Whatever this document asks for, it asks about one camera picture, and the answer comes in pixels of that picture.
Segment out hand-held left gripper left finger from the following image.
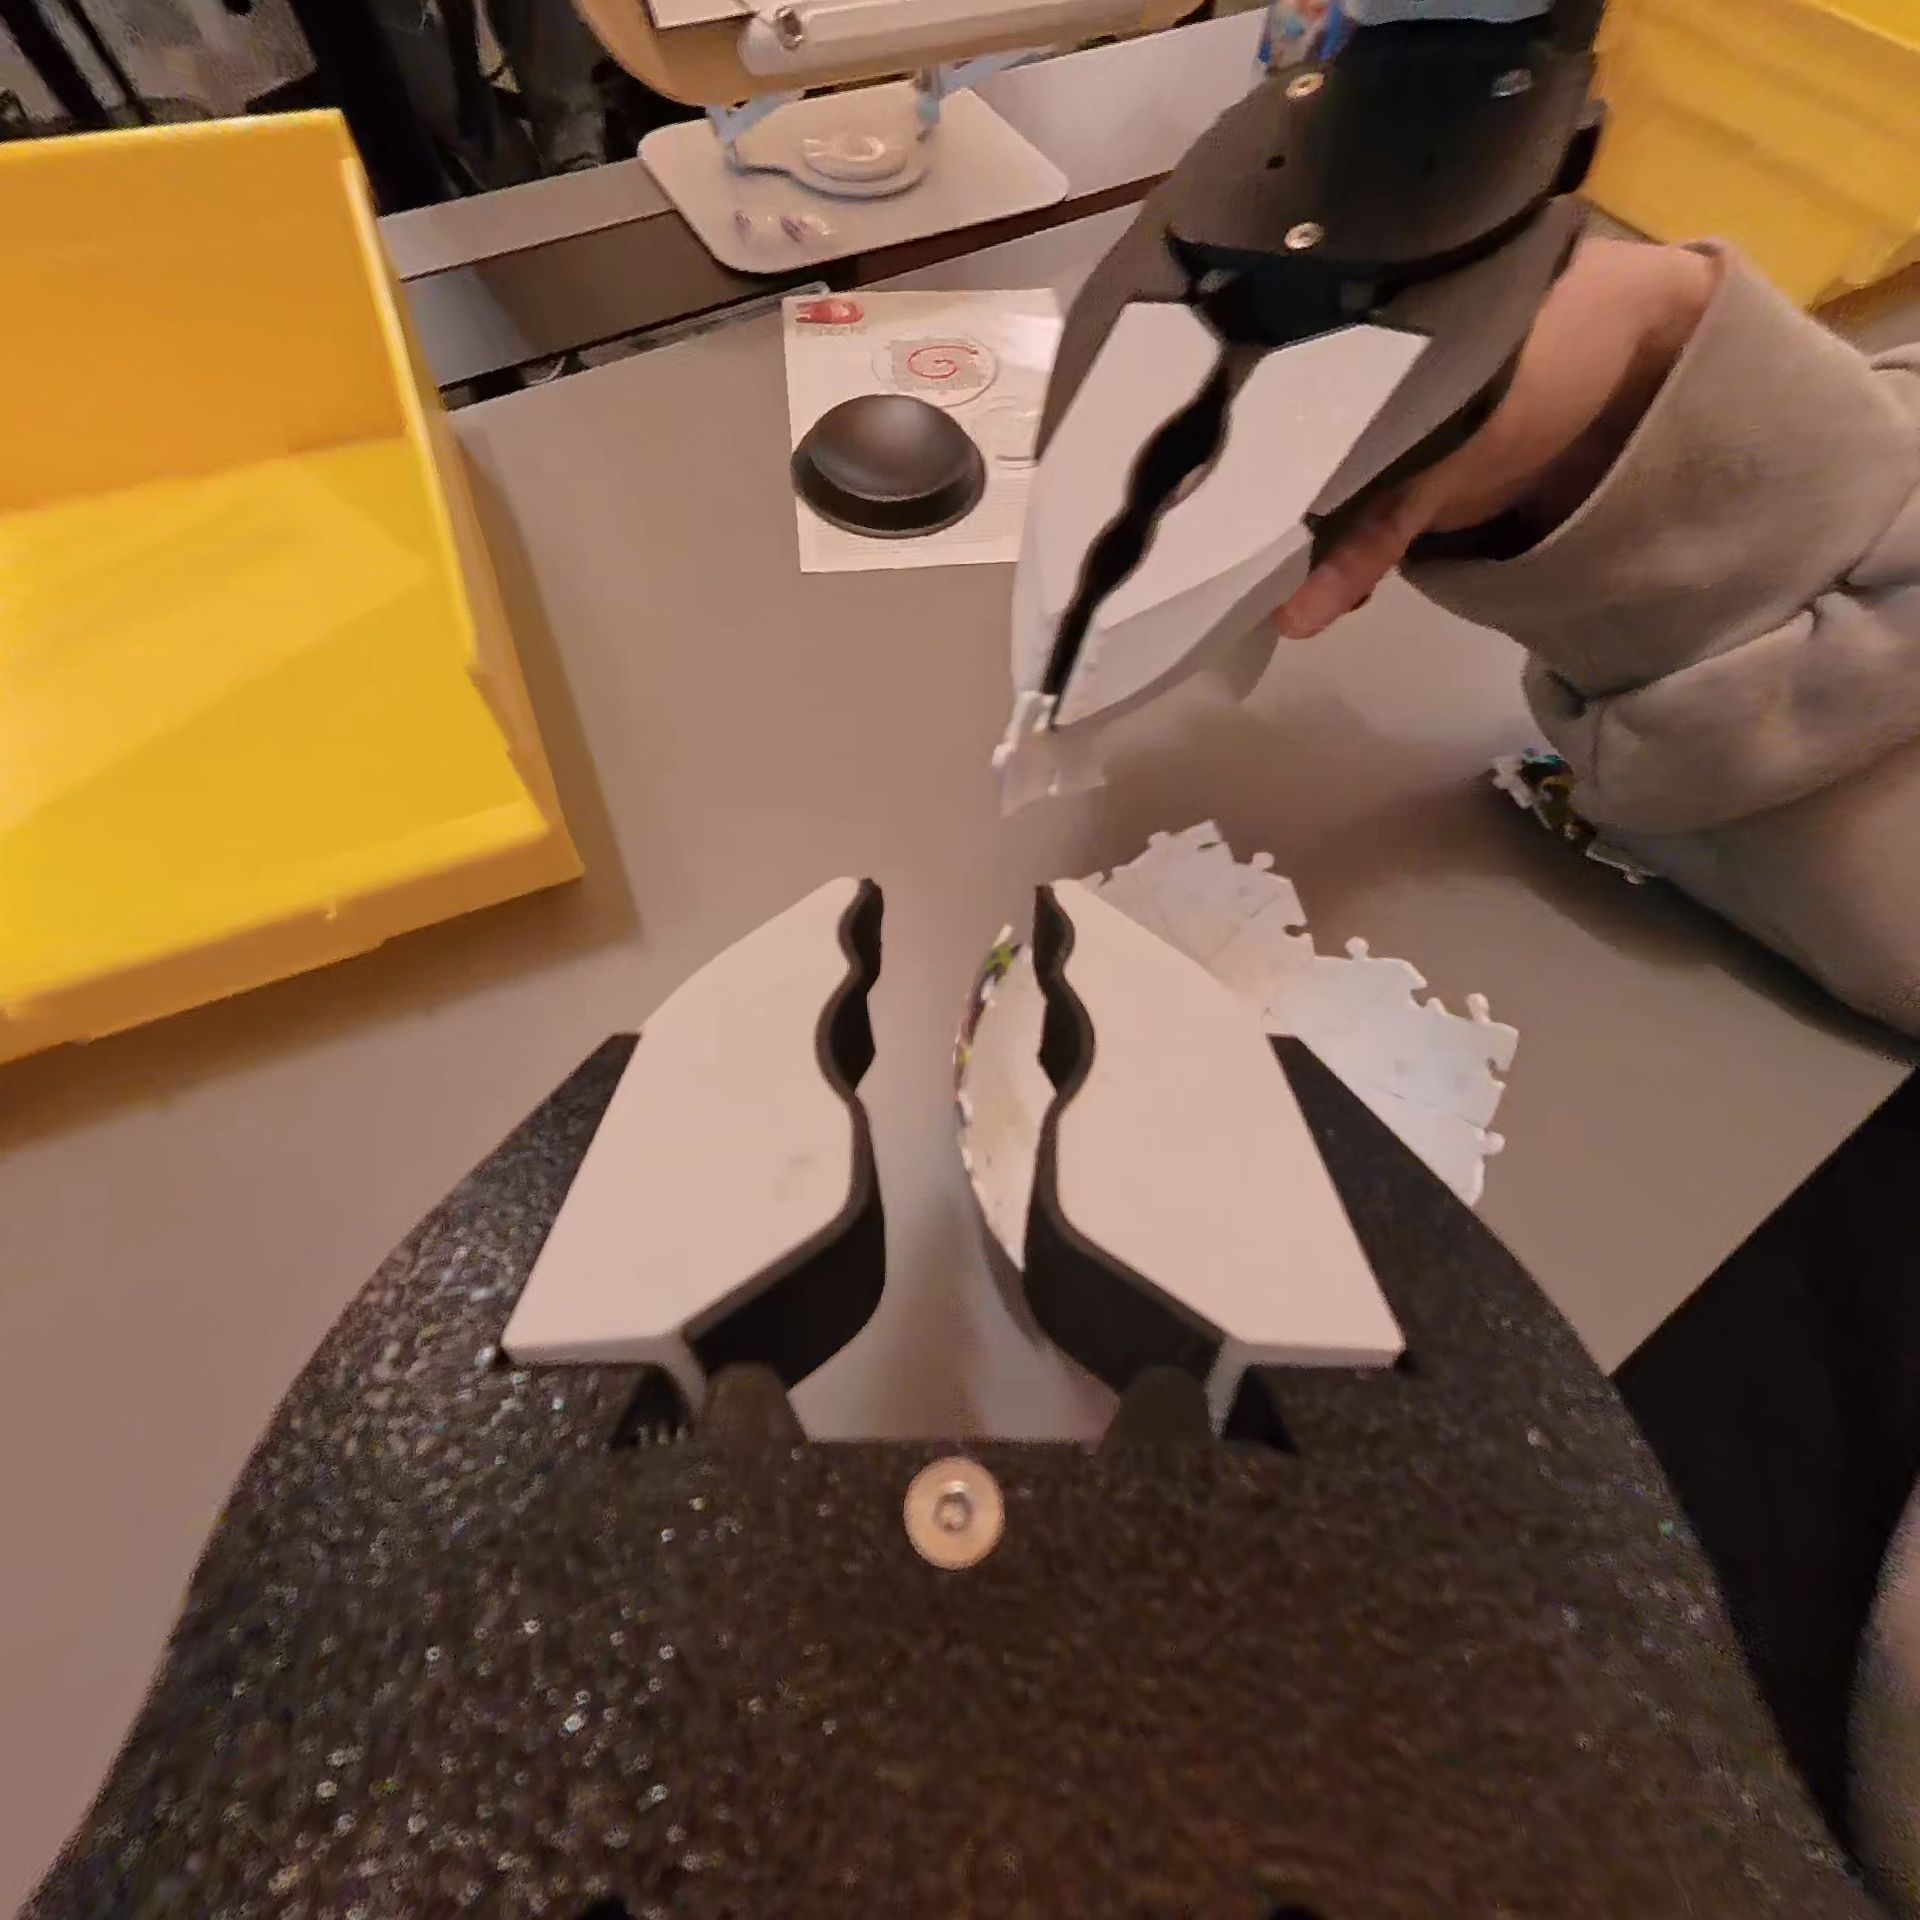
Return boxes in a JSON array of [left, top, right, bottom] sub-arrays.
[[502, 878, 887, 1376]]

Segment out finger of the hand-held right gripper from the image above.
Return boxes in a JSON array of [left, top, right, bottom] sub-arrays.
[[1048, 327, 1437, 734], [1015, 296, 1233, 721]]

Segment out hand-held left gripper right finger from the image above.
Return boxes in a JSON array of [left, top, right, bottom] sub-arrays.
[[1023, 878, 1407, 1429]]

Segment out partly built puzzle ball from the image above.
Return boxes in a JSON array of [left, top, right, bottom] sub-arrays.
[[951, 822, 1519, 1279]]

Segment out curved jigsaw puzzle piece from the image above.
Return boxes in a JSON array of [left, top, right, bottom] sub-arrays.
[[992, 691, 1113, 820]]

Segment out person's right forearm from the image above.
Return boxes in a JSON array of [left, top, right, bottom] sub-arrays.
[[1400, 247, 1920, 1040]]

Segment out black round ball stand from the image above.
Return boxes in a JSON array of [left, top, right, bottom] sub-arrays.
[[790, 392, 990, 543]]

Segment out loose colourful puzzle pieces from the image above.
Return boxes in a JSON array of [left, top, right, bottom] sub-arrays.
[[1489, 748, 1655, 888]]

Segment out person's right hand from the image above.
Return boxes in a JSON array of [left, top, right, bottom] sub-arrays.
[[1275, 230, 1727, 640]]

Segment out white instruction sheet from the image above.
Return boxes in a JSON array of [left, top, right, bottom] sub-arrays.
[[781, 286, 1072, 575]]

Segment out white device with flat base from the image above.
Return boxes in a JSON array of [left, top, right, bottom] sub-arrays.
[[574, 0, 1211, 279]]

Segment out stack of yellow bins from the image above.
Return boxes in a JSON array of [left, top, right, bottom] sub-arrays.
[[1587, 0, 1920, 311]]

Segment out wood-edged grey table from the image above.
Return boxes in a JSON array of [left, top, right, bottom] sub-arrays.
[[374, 7, 1278, 408]]

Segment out yellow plastic bin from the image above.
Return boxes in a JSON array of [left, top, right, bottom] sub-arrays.
[[0, 108, 587, 1069]]

